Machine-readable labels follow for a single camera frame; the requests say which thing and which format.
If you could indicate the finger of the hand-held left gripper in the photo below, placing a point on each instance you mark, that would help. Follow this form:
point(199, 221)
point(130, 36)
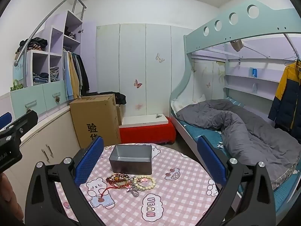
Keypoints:
point(25, 121)
point(5, 120)

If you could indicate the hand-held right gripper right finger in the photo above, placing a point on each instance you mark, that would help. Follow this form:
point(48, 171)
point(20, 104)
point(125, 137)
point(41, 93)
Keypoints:
point(211, 160)

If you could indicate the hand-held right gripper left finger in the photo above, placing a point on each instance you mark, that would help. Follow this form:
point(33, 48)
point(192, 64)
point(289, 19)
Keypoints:
point(90, 160)

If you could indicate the grey metal box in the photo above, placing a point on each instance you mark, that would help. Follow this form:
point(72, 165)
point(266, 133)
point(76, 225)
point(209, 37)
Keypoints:
point(131, 166)

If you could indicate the person's left hand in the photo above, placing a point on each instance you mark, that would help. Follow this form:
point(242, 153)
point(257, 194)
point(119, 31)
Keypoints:
point(9, 193)

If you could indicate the pine cone drawer charm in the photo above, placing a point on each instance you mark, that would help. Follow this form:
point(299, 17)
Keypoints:
point(29, 110)
point(57, 100)

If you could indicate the beige low cabinet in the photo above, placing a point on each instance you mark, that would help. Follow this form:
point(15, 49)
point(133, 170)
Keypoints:
point(35, 141)

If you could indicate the teal drawer unit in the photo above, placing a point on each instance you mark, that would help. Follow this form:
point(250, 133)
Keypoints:
point(40, 97)

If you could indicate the teal bed sheet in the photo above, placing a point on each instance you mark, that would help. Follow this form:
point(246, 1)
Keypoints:
point(199, 131)

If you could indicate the large cardboard box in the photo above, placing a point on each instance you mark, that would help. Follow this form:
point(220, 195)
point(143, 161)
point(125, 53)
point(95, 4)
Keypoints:
point(94, 120)

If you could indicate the grey duvet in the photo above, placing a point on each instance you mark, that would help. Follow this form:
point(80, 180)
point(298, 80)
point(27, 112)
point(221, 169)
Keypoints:
point(247, 131)

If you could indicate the folded jeans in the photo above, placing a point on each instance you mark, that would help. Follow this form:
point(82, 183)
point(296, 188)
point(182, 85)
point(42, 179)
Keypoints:
point(41, 78)

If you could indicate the small cardboard box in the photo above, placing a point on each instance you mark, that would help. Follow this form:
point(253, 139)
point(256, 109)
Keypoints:
point(120, 115)

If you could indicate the folded grey clothes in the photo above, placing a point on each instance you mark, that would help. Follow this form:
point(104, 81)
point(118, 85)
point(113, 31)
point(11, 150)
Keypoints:
point(54, 74)

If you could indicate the light blue shirt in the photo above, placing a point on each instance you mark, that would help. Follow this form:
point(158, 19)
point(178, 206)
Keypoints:
point(68, 80)

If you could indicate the red bench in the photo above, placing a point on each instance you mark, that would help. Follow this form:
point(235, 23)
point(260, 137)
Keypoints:
point(145, 133)

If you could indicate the yellow garment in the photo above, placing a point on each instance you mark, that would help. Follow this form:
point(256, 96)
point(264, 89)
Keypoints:
point(75, 80)

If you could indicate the white board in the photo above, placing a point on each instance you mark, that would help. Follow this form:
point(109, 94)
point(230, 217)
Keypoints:
point(141, 120)

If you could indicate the white pillow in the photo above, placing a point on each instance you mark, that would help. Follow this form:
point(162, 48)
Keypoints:
point(181, 103)

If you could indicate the black cloth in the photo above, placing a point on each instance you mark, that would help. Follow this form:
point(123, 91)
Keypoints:
point(120, 98)

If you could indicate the silver hair clip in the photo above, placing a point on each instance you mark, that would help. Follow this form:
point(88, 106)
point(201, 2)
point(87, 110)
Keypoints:
point(158, 116)

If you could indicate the faded pink butterfly sticker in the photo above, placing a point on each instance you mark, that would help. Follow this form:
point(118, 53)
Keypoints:
point(139, 106)

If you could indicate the black jacket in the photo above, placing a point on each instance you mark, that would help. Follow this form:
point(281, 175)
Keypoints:
point(84, 77)

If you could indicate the pile of dark clothes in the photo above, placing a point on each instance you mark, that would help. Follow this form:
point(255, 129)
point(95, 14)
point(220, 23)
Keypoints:
point(35, 43)

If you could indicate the lilac open shelf unit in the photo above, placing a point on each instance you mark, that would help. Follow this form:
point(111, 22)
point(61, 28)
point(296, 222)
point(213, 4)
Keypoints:
point(56, 42)

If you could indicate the small blue box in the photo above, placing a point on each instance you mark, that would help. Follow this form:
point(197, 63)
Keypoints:
point(253, 73)

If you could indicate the bundle of dark clothes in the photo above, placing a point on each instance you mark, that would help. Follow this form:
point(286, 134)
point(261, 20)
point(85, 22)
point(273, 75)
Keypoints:
point(70, 33)

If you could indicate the yellow and navy jacket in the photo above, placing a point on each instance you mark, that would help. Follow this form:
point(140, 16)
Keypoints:
point(285, 94)

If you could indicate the grey metal handrail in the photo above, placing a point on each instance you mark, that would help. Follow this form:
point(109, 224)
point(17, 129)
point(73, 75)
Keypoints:
point(44, 20)

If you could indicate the white wardrobe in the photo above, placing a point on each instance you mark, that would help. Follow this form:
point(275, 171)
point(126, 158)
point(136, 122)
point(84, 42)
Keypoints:
point(131, 58)

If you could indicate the cream butterfly sticker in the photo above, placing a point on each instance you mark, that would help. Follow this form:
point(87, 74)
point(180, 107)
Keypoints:
point(160, 58)

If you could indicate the brown hanging bag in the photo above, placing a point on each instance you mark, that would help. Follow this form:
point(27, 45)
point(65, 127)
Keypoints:
point(237, 45)

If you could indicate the clothes hanger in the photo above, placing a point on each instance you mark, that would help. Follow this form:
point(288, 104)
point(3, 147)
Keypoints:
point(291, 61)

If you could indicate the lilac wall shelves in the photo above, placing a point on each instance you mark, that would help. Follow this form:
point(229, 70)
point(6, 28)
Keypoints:
point(247, 88)

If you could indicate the teal bunk bed frame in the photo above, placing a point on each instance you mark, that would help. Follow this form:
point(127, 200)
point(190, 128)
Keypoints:
point(235, 28)

